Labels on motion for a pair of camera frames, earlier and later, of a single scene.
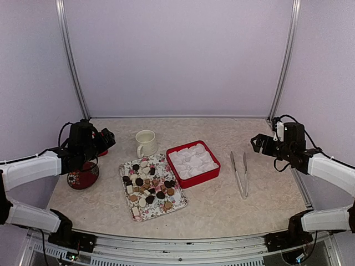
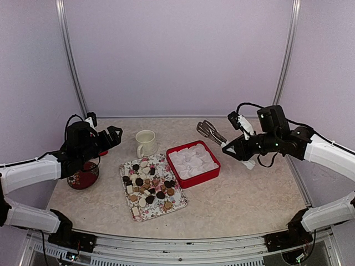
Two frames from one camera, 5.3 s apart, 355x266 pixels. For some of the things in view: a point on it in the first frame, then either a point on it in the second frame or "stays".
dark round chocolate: (150, 199) stays
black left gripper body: (90, 152) stays
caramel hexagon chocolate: (168, 205) stays
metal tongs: (237, 178) → (207, 129)
